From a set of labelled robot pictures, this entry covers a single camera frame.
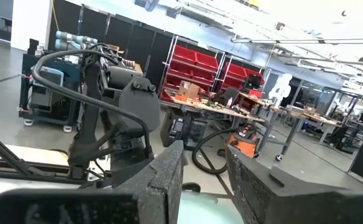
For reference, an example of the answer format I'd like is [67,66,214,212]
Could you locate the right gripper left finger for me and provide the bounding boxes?
[0,139,186,224]

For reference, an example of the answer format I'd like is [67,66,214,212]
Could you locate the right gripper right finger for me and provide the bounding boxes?
[226,144,363,224]

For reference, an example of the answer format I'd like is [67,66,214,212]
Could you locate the pale green plate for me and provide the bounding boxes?
[177,190,245,224]

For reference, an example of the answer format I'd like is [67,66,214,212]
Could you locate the orange shop vacuum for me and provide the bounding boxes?
[226,123,260,159]

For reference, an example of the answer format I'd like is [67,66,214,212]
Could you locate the wooden table on wheels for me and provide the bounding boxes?
[270,105,341,162]

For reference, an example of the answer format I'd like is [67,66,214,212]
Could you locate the cluttered wooden workbench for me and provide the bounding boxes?
[163,89,267,156]

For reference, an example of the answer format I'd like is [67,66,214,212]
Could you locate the cardboard box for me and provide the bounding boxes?
[178,80,201,99]

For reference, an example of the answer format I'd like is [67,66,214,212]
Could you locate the white humanoid robot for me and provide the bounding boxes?
[268,73,293,108]

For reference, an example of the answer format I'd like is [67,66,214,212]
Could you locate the red bin rack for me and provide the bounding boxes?
[218,55,267,94]
[159,35,226,103]

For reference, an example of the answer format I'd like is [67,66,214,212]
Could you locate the blue equipment cart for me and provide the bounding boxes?
[17,52,83,134]

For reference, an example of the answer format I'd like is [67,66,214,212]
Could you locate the long ceiling light bar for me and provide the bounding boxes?
[231,37,363,45]

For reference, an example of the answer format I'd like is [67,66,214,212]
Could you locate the black vacuum hose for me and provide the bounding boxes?
[191,127,242,175]

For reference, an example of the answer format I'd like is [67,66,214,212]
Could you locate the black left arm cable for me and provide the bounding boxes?
[31,49,154,158]

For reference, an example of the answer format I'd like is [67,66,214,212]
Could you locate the black table frame bars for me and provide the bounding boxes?
[0,126,80,185]

